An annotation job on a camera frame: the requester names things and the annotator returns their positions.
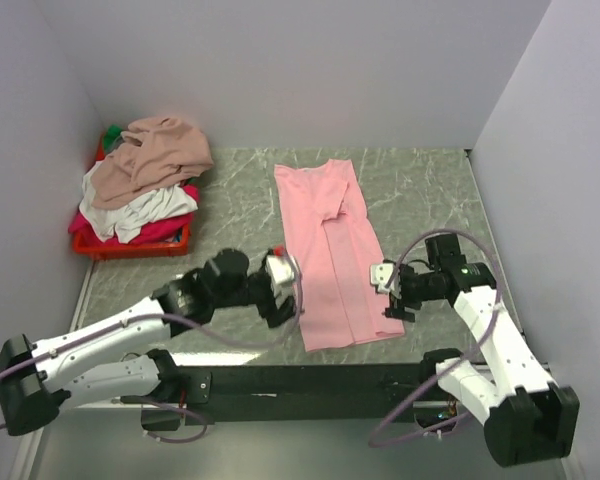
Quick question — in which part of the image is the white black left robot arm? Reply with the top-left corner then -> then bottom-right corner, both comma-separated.
0,249 -> 303,437

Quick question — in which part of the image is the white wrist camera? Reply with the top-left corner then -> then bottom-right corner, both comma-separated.
370,261 -> 396,295
265,246 -> 297,297

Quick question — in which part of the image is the green garment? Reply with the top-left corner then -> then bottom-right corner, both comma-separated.
102,125 -> 124,151

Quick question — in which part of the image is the black base beam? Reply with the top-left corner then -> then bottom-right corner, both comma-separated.
141,363 -> 427,442

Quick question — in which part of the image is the beige t shirt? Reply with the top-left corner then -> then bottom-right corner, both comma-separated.
91,117 -> 214,210

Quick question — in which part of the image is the white t shirt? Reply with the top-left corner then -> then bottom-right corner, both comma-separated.
78,166 -> 198,244

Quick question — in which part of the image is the red plastic basket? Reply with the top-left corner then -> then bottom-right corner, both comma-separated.
71,134 -> 193,261

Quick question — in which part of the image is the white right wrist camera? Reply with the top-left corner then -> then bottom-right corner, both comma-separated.
370,261 -> 396,295

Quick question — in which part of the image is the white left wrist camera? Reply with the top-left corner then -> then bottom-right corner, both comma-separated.
265,246 -> 297,297

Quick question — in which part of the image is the aluminium frame rail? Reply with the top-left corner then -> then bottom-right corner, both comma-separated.
0,249 -> 580,467

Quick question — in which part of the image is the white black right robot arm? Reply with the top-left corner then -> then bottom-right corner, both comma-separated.
370,230 -> 580,467

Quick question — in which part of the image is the pink t shirt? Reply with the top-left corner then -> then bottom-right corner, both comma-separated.
274,159 -> 405,352

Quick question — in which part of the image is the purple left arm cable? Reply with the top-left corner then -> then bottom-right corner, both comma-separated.
0,252 -> 306,444

